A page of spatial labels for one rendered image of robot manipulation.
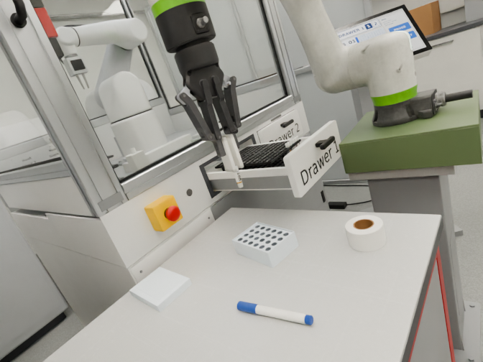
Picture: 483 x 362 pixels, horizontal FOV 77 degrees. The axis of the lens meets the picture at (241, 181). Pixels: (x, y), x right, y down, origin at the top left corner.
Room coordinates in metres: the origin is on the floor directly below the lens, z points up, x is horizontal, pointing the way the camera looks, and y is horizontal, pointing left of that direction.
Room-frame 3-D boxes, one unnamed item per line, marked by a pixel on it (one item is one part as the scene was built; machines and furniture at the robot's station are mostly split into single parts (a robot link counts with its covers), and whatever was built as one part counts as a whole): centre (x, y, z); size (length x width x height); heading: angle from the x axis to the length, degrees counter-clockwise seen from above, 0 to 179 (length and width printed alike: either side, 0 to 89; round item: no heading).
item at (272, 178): (0.94, -0.07, 0.86); 0.40 x 0.26 x 0.06; 45
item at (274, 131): (1.22, -0.22, 0.87); 0.29 x 0.02 x 0.11; 135
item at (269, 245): (0.61, 0.00, 0.78); 0.12 x 0.08 x 0.04; 34
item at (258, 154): (0.93, -0.08, 0.87); 0.22 x 0.18 x 0.06; 45
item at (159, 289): (0.60, 0.25, 0.77); 0.13 x 0.09 x 0.02; 42
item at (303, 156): (0.79, -0.22, 0.87); 0.29 x 0.02 x 0.11; 135
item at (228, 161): (0.59, 0.01, 1.00); 0.03 x 0.01 x 0.07; 33
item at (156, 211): (0.76, 0.22, 0.88); 0.07 x 0.05 x 0.07; 135
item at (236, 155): (0.60, 0.00, 1.00); 0.03 x 0.01 x 0.07; 33
